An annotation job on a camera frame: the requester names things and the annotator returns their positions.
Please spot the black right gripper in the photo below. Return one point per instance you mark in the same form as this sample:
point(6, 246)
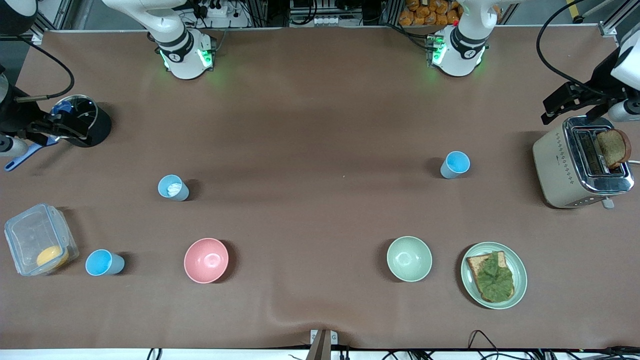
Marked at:
point(15, 118)

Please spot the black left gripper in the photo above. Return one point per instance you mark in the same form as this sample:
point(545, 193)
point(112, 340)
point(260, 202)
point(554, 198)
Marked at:
point(601, 80)

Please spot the blue cup with white inside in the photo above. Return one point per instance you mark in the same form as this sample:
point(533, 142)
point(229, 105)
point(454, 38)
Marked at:
point(180, 192)

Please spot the blue plastic cup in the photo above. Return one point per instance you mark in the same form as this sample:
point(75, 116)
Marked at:
point(452, 170)
point(102, 262)

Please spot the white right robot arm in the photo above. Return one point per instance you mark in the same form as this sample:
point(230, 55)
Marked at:
point(182, 50)

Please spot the beige chrome toaster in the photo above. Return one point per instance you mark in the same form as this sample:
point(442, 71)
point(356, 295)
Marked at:
point(555, 165)

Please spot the dark brown toast slice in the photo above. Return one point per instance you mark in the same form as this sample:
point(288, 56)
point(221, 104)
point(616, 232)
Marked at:
point(614, 147)

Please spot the clear plastic container blue seal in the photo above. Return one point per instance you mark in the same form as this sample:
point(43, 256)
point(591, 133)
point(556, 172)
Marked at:
point(30, 235)

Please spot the yellow round food piece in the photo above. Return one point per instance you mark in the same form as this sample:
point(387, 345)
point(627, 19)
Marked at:
point(51, 256)

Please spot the bag of orange buns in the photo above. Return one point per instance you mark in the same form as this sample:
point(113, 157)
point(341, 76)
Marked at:
point(425, 12)

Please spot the pale green plate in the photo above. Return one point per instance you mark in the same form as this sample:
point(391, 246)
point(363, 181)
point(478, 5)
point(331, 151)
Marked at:
point(521, 275)

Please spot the brown bread slice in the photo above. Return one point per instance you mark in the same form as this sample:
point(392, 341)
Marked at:
point(475, 262)

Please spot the white power strip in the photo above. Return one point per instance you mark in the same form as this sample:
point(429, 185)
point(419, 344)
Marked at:
point(322, 21)
point(217, 11)

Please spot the green lettuce leaf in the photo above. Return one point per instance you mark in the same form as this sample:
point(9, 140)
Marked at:
point(495, 280)

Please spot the pink bowl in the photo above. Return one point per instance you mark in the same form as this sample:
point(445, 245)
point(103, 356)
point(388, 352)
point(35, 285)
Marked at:
point(206, 260)

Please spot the pale green bowl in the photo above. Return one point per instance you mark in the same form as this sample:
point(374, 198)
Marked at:
point(409, 258)

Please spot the aluminium frame profile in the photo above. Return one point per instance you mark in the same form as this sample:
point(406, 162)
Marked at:
point(612, 25)
point(55, 15)

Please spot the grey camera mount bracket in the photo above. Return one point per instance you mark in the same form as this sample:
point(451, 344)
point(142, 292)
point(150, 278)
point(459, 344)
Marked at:
point(322, 345)

